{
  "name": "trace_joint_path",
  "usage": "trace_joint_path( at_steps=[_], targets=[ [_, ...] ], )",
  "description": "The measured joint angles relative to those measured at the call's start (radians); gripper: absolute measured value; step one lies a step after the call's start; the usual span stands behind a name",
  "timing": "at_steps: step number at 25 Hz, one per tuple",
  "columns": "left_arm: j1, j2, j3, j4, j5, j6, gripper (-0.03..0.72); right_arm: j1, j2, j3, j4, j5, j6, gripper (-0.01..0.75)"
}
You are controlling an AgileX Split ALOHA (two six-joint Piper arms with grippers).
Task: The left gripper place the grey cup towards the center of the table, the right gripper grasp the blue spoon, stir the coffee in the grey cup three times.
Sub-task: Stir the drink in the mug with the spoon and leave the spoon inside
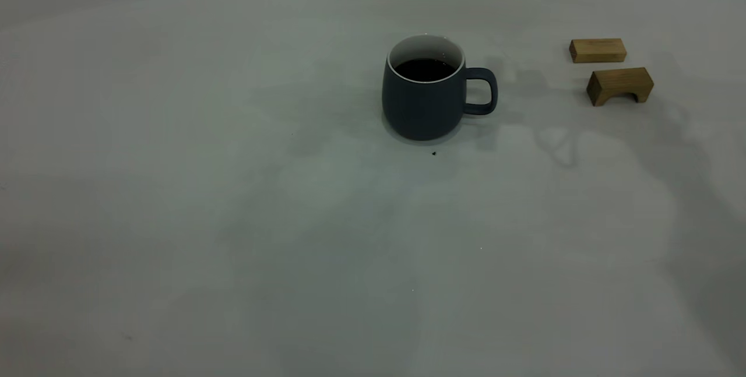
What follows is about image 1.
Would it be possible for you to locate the arched wooden block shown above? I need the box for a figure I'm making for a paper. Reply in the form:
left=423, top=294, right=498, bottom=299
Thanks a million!
left=586, top=67, right=654, bottom=107

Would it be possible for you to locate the dark grey ceramic mug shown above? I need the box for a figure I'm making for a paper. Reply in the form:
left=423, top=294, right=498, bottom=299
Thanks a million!
left=382, top=34, right=498, bottom=142

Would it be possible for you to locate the rectangular wooden block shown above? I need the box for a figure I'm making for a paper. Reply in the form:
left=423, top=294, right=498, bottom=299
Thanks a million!
left=569, top=38, right=628, bottom=64

